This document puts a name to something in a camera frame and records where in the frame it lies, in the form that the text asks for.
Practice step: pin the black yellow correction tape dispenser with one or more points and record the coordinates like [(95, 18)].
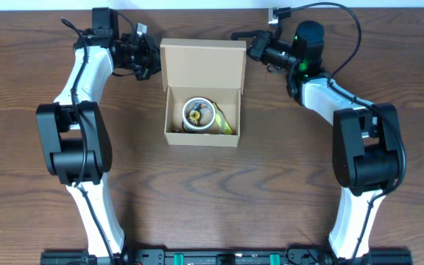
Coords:
[(194, 115)]

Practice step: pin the white tape roll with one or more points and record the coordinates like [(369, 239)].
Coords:
[(207, 114)]

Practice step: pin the brown cardboard box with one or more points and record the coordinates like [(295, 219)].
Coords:
[(211, 69)]

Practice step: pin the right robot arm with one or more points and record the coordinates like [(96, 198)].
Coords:
[(368, 156)]

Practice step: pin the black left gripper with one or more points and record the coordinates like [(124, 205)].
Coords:
[(152, 56)]

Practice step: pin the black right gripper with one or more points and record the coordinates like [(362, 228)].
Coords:
[(257, 45)]

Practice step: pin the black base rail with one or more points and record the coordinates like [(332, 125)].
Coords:
[(289, 256)]

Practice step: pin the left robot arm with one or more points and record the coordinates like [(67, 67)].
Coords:
[(75, 142)]

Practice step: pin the yellow highlighter marker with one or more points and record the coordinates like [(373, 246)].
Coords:
[(224, 127)]

